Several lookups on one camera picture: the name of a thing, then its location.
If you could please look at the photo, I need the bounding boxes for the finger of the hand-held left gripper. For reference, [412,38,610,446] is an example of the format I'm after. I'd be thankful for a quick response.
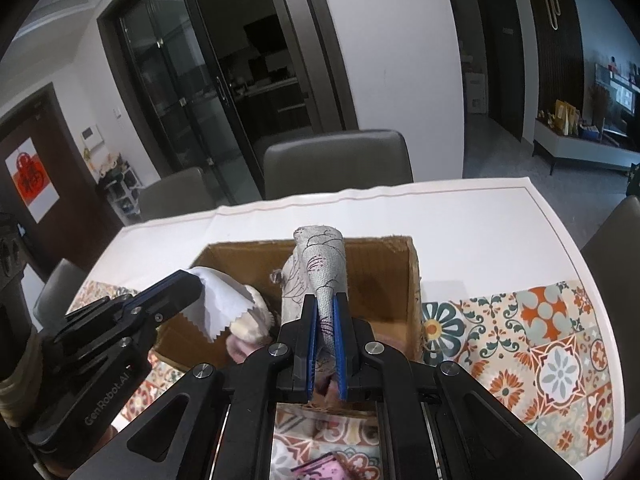
[62,269,195,318]
[42,272,205,361]

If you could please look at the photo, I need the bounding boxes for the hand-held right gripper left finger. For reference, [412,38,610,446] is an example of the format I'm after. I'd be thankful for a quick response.
[67,296,319,480]

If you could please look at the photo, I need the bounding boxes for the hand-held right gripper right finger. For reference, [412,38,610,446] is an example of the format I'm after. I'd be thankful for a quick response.
[334,294,583,480]

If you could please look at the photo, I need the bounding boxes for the white zigzag-edged cloth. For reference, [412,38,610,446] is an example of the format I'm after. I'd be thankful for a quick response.
[182,266,273,343]

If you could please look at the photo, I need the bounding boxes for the cream plush cloth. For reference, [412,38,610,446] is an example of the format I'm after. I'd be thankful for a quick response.
[227,285,275,348]

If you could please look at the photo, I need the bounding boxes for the cardboard box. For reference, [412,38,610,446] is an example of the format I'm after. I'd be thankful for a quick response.
[150,234,423,411]

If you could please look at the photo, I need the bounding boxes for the grey patterned cloth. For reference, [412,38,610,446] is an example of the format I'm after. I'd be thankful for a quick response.
[277,225,347,401]

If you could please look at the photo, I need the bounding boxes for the person's left forearm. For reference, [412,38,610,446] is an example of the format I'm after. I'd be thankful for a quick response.
[0,332,48,428]

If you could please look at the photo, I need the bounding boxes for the grey dining chair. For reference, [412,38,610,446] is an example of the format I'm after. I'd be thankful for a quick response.
[262,130,415,201]
[32,258,88,333]
[580,195,640,356]
[137,167,218,222]

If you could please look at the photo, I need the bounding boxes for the white shoe rack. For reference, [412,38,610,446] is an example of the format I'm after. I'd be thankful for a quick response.
[95,152,146,226]

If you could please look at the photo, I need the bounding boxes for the brown wooden door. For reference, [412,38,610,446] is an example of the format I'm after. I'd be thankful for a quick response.
[0,82,123,286]

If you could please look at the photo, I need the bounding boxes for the pink printed packet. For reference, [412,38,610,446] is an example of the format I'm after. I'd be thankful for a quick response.
[292,452,351,480]

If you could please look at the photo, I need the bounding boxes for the red paper door poster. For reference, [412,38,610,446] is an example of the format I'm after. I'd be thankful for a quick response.
[5,136,55,223]

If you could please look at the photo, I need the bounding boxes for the dark sliding glass door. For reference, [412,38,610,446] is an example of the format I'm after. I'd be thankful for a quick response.
[96,0,361,201]

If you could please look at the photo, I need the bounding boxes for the stacked white cartons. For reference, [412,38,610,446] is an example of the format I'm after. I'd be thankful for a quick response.
[462,57,488,116]

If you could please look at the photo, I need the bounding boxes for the white tv console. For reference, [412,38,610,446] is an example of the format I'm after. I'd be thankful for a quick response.
[532,117,640,176]

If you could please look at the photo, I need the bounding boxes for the yellow paper bags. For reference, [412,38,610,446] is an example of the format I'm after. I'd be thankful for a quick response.
[552,100,581,136]

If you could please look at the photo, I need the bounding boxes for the dark hallway door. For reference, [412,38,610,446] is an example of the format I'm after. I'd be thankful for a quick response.
[470,0,526,143]

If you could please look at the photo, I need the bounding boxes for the television screen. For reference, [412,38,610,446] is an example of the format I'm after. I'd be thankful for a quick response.
[595,62,640,121]

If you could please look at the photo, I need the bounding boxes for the dark cabinet with metal handle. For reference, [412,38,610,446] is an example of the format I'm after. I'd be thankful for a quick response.
[520,0,601,146]

